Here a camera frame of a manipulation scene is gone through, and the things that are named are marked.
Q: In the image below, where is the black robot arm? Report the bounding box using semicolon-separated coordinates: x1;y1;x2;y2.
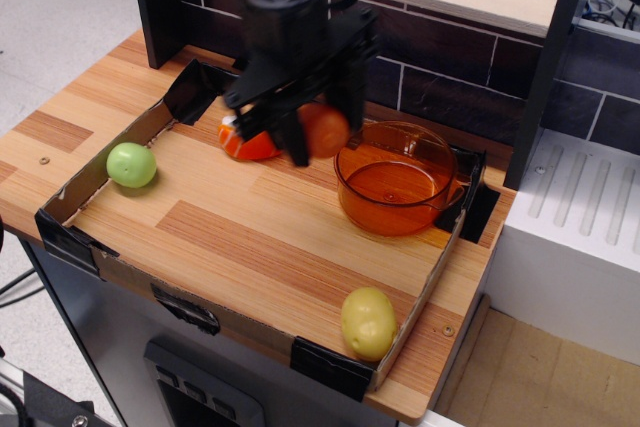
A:
224;0;376;167

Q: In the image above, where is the grey control panel with buttons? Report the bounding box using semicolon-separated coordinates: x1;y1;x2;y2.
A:
144;342;266;426

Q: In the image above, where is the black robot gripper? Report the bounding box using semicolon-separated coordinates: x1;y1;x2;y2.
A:
224;0;377;167

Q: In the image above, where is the dark grey vertical post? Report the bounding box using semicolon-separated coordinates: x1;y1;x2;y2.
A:
503;0;580;190

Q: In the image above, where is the cardboard fence with black tape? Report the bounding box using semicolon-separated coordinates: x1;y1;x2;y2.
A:
36;61;491;417

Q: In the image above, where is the green toy apple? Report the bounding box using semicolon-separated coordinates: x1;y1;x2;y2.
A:
106;142;157;188

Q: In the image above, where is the orange toy carrot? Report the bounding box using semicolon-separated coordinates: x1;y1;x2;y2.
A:
298;102;350;158

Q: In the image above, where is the salmon sushi toy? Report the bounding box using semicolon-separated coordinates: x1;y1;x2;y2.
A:
217;115;282;161

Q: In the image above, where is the yellow toy potato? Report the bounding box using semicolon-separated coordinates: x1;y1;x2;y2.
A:
341;287;398;362

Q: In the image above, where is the orange transparent plastic pot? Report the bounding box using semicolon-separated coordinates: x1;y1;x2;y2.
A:
334;121;465;237

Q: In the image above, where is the white toy sink drainboard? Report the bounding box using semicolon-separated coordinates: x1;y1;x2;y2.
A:
486;130;639;364

